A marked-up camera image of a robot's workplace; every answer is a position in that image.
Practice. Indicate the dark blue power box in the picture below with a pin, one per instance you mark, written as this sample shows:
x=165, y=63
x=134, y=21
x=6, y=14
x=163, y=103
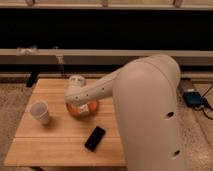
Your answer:
x=192, y=98

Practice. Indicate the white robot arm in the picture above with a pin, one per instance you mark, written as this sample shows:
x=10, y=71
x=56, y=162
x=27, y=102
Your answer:
x=145, y=103

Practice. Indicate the black smartphone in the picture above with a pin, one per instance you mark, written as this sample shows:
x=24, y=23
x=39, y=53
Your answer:
x=95, y=138

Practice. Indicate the wooden table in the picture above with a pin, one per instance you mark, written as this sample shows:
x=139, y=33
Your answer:
x=61, y=143

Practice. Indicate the white labelled bottle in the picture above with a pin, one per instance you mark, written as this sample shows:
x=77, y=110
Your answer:
x=83, y=110

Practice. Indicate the black table leg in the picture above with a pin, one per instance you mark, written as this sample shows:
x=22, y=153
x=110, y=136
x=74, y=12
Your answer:
x=32, y=78

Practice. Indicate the long wooden rail beam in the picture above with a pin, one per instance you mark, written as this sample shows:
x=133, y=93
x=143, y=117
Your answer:
x=99, y=57

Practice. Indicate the white paper cup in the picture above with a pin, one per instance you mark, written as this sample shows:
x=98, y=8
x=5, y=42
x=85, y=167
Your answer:
x=39, y=110

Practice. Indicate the orange ceramic bowl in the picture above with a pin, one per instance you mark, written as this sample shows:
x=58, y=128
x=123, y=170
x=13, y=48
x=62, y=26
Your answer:
x=73, y=110

